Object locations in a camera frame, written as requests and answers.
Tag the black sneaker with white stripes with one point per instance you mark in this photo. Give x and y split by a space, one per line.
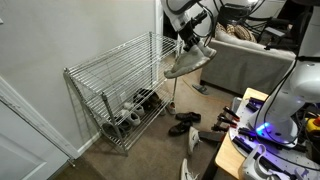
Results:
141 95

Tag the black and brown shoe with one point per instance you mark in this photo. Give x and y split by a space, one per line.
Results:
151 102
158 99

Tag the brown patterned cushion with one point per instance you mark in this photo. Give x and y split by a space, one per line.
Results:
245 33
223 30

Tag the black mounting bracket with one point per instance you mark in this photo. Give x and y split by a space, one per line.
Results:
251 133
257 100
246 150
252 106

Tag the black sandal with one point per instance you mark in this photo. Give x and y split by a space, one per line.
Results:
200 89

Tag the black bag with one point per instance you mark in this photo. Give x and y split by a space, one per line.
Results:
233 15

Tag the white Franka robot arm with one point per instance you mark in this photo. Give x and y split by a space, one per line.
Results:
300 86

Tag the white sneaker with black swoosh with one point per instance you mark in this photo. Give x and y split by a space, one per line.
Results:
186 171

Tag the white VR controller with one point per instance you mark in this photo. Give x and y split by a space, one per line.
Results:
253 166

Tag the grey sofa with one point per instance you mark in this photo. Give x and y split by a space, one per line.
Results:
240 66

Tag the white light switch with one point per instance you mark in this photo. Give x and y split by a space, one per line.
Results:
1 20

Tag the worn white sneaker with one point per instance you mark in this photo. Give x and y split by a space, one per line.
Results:
208 51
186 65

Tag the grey sneaker with orange lining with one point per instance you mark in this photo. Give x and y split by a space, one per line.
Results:
171 108

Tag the black dress shoe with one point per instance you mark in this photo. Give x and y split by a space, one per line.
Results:
180 128
188 116

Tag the light grey sneaker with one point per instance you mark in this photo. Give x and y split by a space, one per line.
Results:
192 140

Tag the silver door stop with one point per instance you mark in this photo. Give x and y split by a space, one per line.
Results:
71 163

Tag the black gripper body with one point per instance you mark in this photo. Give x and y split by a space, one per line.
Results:
190 32

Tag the yellow emergency stop button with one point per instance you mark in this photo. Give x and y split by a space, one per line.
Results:
313 125

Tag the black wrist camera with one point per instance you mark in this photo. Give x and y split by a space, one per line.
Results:
200 18

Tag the small white sneaker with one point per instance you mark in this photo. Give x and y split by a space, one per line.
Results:
136 108
131 118

